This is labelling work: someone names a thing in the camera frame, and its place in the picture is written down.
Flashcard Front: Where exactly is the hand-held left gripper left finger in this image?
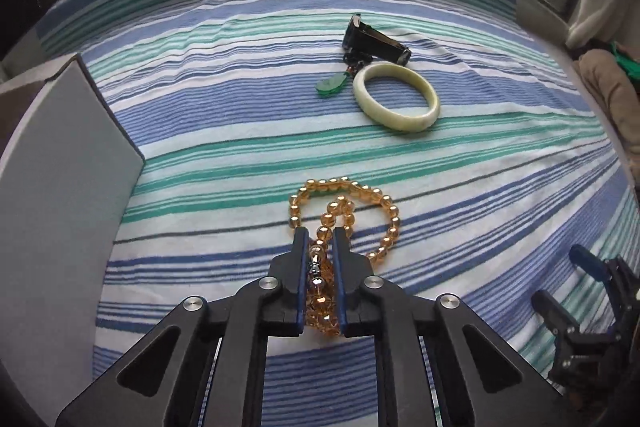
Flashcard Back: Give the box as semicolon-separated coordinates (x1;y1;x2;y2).
55;227;308;427

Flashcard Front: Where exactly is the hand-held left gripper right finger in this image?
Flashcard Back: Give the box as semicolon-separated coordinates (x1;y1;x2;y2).
332;227;566;427

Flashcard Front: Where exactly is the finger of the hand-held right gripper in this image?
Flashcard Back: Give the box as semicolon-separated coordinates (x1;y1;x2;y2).
531;289;640;408
570;244;640;333

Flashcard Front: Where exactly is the amber bead necklace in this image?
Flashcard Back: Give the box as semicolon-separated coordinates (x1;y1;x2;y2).
287;177;402;339

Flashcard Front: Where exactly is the white cardboard box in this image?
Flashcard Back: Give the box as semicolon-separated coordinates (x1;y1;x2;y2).
0;54;146;408

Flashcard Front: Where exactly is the blue green striped bed sheet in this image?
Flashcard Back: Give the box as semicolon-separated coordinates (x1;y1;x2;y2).
35;0;640;427

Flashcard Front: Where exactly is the pale jade bangle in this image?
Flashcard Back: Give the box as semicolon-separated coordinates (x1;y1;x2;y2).
353;62;442;132

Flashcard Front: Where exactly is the green pendant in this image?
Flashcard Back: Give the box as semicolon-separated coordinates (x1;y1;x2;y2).
316;57;355;98

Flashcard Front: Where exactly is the green cloth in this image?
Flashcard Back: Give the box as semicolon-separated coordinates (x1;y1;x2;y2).
610;41;640;80

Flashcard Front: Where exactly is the black wristwatch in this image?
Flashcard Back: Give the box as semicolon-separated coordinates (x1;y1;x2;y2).
342;14;412;66

